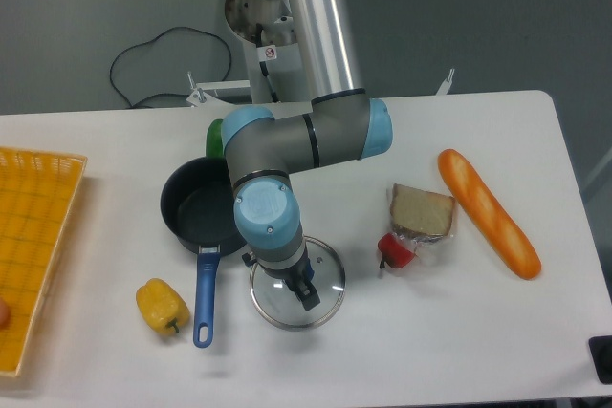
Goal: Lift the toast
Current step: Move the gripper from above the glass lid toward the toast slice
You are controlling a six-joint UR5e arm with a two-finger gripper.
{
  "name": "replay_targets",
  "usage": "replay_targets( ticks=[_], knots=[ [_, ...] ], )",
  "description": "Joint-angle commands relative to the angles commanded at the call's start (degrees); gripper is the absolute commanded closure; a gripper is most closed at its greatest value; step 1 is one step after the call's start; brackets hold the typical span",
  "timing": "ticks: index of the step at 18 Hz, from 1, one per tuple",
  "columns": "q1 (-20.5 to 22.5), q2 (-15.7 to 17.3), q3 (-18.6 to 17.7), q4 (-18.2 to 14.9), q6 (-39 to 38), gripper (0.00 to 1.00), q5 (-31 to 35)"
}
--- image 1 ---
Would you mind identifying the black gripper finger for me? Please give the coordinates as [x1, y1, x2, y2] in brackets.
[295, 284, 320, 311]

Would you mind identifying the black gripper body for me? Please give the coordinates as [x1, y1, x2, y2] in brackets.
[242, 251, 313, 294]

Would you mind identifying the toast slice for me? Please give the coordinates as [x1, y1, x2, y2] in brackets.
[388, 183, 457, 266]

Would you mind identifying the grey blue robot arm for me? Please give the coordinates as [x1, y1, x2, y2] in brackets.
[222, 0, 393, 310]

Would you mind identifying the glass pot lid blue knob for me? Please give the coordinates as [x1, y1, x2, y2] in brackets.
[250, 236, 346, 331]

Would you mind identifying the red bell pepper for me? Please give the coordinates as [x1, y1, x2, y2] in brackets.
[377, 233, 416, 269]

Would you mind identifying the yellow bell pepper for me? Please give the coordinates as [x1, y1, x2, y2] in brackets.
[136, 278, 190, 336]

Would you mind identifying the green bell pepper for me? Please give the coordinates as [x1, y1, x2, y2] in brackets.
[206, 118, 224, 158]

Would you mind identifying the orange baguette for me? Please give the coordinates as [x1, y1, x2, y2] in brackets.
[437, 149, 542, 280]

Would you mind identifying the yellow woven basket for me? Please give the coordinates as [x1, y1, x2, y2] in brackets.
[1, 147, 87, 377]

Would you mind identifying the black device at table edge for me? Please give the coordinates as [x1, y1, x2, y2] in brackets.
[588, 335, 612, 385]

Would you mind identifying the dark saucepan blue handle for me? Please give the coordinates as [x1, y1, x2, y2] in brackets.
[160, 157, 248, 349]

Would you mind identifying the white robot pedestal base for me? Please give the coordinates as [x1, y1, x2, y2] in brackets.
[185, 0, 317, 108]

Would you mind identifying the black cable on floor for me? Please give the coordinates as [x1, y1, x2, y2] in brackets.
[109, 26, 232, 109]

